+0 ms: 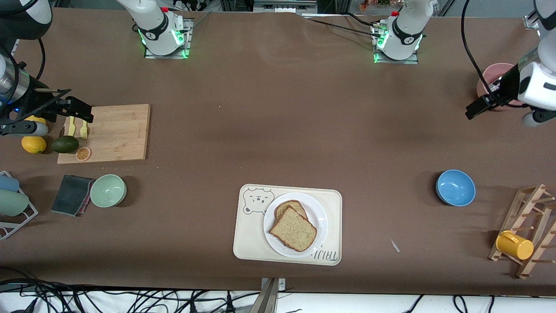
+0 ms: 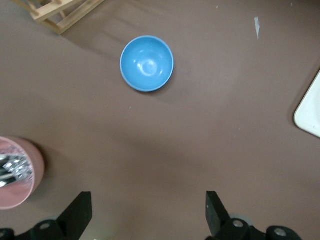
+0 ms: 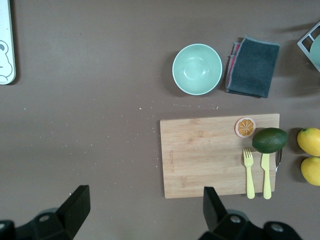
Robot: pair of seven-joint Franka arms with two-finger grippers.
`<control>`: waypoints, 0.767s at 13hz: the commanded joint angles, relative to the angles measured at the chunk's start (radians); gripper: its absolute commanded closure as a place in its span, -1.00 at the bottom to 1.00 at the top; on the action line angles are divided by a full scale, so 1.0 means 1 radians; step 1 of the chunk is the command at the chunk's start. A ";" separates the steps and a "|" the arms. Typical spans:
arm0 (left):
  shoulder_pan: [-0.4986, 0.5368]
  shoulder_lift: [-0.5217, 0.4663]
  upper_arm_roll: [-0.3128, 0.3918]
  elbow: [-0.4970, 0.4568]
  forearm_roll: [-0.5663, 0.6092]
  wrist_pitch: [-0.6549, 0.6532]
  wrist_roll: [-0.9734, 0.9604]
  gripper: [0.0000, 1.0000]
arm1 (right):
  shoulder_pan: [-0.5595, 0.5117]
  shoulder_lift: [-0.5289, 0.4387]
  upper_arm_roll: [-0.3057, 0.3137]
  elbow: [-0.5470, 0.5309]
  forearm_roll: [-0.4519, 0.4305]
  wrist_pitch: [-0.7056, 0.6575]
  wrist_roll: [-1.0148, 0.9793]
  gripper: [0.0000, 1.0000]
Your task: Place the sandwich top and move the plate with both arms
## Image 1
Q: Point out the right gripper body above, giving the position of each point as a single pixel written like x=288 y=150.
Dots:
x=31 y=102

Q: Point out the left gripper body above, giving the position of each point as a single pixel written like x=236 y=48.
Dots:
x=506 y=85

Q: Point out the white round plate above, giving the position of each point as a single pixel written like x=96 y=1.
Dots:
x=319 y=217

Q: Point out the brown crust bread slice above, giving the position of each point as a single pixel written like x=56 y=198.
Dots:
x=294 y=229
x=292 y=205

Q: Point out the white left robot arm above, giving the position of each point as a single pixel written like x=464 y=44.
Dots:
x=406 y=26

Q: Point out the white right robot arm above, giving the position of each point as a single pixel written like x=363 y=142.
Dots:
x=154 y=26

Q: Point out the yellow plastic knife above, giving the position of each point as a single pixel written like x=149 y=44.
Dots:
x=69 y=126

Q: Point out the small yellow object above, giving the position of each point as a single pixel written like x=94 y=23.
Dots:
x=35 y=119

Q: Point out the yellow plastic fork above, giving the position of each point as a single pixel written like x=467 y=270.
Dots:
x=84 y=129

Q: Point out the pink bowl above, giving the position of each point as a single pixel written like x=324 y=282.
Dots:
x=484 y=78

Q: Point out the dark green avocado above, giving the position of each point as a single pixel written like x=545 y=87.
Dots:
x=65 y=144

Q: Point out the orange fruit slice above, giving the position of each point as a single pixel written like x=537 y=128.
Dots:
x=83 y=153

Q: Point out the yellow lemon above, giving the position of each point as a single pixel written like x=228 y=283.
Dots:
x=34 y=144

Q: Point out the wooden cutting board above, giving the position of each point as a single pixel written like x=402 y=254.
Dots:
x=117 y=134

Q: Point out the dark grey sponge cloth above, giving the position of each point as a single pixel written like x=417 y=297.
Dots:
x=69 y=194

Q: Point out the blue bowl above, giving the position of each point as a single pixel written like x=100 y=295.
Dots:
x=456 y=188

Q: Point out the pale green bowl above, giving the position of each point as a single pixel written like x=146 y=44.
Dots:
x=108 y=190

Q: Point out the light blue cup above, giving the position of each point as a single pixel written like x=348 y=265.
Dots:
x=8 y=183

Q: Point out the pale green cup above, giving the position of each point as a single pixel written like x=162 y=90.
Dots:
x=13 y=203

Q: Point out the wooden mug rack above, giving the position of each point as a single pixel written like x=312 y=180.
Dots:
x=527 y=204

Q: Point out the yellow mug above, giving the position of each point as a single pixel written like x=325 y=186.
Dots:
x=514 y=245

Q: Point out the small white paper scrap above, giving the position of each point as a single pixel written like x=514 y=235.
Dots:
x=395 y=245

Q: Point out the cream bear print tray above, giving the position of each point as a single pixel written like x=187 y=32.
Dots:
x=247 y=234

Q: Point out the aluminium frame profile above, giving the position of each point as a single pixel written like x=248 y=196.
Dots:
x=532 y=19

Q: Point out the aluminium mount bracket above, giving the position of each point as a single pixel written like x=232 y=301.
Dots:
x=270 y=300

